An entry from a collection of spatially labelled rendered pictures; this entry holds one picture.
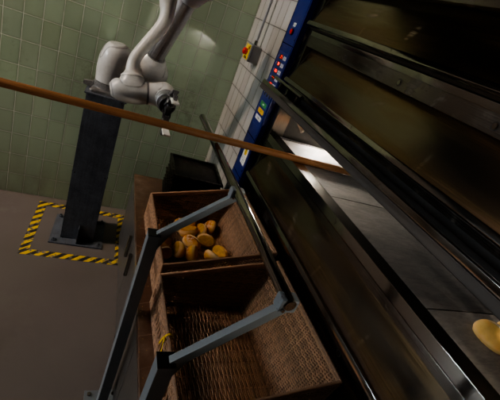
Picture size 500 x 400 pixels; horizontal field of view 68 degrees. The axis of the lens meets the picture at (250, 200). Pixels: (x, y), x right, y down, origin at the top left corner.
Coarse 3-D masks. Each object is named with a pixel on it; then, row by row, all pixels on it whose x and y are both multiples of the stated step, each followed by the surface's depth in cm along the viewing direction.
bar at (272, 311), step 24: (216, 144) 150; (240, 192) 120; (192, 216) 122; (144, 240) 124; (264, 240) 99; (144, 264) 126; (264, 264) 93; (288, 288) 85; (264, 312) 84; (288, 312) 84; (120, 336) 140; (216, 336) 84; (120, 360) 148; (168, 360) 83; (144, 384) 89
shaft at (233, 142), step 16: (0, 80) 120; (48, 96) 126; (64, 96) 127; (112, 112) 134; (128, 112) 136; (176, 128) 143; (192, 128) 146; (240, 144) 154; (256, 144) 158; (304, 160) 167
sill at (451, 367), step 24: (312, 192) 148; (336, 216) 131; (360, 240) 120; (384, 264) 112; (384, 288) 106; (408, 288) 105; (408, 312) 97; (432, 336) 90; (456, 360) 84; (456, 384) 82; (480, 384) 80
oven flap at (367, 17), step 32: (352, 0) 150; (384, 0) 133; (320, 32) 162; (352, 32) 139; (384, 32) 125; (416, 32) 113; (448, 32) 103; (480, 32) 94; (416, 64) 105; (448, 64) 97; (480, 64) 90
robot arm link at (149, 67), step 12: (180, 0) 182; (192, 0) 179; (204, 0) 182; (180, 12) 186; (192, 12) 189; (180, 24) 191; (168, 36) 196; (156, 48) 202; (168, 48) 203; (144, 60) 206; (156, 60) 207; (144, 72) 209; (156, 72) 212
